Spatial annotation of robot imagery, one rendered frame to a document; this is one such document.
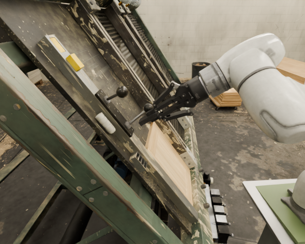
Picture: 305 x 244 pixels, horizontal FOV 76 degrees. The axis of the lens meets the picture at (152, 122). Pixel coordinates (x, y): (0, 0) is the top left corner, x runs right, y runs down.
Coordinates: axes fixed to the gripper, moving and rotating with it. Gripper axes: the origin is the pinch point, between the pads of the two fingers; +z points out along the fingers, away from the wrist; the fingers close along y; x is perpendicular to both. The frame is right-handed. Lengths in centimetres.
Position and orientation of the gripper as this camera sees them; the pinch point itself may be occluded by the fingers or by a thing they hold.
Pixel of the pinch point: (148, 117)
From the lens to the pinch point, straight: 64.9
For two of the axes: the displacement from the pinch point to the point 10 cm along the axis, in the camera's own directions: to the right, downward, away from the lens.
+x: 1.1, -4.7, 8.8
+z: -8.2, 4.6, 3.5
